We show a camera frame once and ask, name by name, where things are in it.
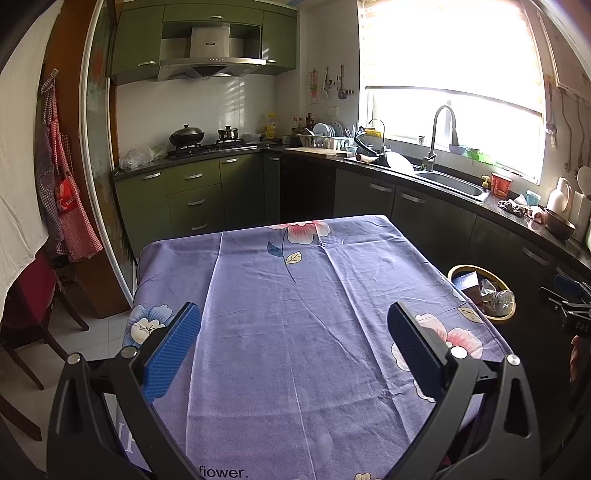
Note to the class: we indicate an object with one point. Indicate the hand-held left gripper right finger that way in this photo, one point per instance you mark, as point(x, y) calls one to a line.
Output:
point(415, 350)

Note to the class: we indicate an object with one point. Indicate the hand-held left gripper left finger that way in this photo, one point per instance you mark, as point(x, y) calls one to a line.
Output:
point(171, 350)

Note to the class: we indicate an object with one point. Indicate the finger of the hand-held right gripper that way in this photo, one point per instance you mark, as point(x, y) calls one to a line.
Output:
point(565, 288)

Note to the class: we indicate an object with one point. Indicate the clear plastic bottle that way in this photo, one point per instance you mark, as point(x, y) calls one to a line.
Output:
point(503, 302)

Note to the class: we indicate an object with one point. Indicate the blue cardboard box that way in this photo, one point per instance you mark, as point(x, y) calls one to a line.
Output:
point(466, 281)

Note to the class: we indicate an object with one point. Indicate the yellow-rimmed dark bin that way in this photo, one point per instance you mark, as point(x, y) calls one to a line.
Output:
point(461, 268)

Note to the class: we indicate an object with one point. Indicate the person's right hand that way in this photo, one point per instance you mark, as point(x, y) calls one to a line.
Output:
point(576, 357)

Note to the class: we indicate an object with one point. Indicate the brown bowl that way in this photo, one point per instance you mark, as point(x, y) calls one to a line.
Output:
point(559, 225)

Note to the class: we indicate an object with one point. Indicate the white jug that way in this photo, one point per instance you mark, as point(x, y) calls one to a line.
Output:
point(559, 196)

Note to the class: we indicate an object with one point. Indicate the blue cup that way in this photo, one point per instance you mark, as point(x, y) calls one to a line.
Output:
point(533, 198)

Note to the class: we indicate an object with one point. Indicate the dark rag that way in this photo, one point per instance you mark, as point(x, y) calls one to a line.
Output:
point(511, 207)

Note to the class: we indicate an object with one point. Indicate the dark kitchen countertop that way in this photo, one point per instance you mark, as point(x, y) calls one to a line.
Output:
point(489, 208)

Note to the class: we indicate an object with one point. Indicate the purple floral tablecloth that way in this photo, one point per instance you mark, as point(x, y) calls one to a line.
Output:
point(300, 323)

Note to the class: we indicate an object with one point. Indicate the red container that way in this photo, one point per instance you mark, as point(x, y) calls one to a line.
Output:
point(501, 185)

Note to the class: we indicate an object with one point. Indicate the dark lower cabinets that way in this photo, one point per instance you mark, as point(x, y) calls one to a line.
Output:
point(415, 217)

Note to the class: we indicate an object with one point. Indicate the red wooden chair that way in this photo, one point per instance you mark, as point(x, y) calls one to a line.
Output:
point(32, 286)

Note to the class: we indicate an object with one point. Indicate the steel sink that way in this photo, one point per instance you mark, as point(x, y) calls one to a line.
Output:
point(452, 184)

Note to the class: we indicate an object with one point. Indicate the green lower cabinets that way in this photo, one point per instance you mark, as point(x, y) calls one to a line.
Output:
point(194, 194)

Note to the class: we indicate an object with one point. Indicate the green cabinets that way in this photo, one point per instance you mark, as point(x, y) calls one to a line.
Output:
point(194, 194)
point(134, 37)

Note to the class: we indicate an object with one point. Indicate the red checked apron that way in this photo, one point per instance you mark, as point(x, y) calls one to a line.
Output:
point(69, 198)

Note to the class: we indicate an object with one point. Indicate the white plate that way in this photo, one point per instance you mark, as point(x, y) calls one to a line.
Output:
point(400, 162)

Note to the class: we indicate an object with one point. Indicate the tall sink faucet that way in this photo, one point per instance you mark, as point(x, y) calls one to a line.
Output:
point(431, 152)

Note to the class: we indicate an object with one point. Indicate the plastic bag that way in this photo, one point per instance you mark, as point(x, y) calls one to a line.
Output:
point(141, 157)

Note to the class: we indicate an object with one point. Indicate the gas stove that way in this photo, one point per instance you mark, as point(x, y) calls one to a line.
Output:
point(212, 148)

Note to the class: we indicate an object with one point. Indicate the black wok with lid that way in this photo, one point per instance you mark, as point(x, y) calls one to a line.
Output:
point(187, 136)

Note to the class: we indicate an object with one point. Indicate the small faucet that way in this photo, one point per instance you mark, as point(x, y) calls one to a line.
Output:
point(382, 134)

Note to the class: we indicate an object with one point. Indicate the small cooking pot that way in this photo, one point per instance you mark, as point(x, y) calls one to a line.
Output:
point(228, 134)

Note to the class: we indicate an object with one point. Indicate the wooden cutting board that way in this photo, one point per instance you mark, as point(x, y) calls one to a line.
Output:
point(309, 151)

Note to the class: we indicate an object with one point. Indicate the dish rack with dishes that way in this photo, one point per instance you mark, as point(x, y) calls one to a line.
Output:
point(325, 136)

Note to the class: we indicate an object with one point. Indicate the yellow bottle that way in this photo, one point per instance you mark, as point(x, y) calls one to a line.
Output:
point(272, 127)

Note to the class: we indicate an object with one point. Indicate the window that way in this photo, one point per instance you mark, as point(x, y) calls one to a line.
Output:
point(452, 69)

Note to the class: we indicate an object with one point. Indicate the sauce bottles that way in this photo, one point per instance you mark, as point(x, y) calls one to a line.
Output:
point(302, 124)

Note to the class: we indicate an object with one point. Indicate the white cloth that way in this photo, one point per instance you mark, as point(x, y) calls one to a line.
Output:
point(21, 138)

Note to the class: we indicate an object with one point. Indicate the hanging kitchen utensils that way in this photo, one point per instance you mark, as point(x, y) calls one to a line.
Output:
point(328, 85)

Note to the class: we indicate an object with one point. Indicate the steel range hood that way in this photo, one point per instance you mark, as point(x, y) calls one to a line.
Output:
point(210, 50)

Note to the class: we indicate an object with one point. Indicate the green upper cabinets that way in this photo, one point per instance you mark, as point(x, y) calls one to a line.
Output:
point(134, 37)

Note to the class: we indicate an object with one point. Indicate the sliding door frame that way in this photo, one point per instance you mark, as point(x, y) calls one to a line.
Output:
point(99, 161)

